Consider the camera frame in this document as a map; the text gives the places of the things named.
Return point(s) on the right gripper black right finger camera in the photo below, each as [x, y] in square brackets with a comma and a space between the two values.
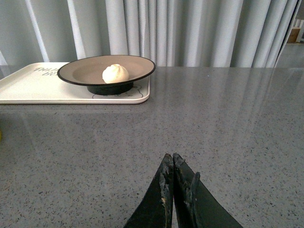
[194, 204]

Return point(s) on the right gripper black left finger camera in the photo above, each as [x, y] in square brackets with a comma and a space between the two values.
[155, 209]

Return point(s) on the white steamed bun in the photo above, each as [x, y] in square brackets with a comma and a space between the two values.
[115, 73]

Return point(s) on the beige plate with black rim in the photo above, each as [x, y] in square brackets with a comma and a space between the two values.
[88, 72]

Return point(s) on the white bear print tray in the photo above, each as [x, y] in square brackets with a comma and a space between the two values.
[38, 83]

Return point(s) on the grey pleated curtain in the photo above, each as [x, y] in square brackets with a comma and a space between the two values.
[206, 33]

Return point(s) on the brown cardboard box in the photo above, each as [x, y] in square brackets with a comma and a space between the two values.
[293, 35]

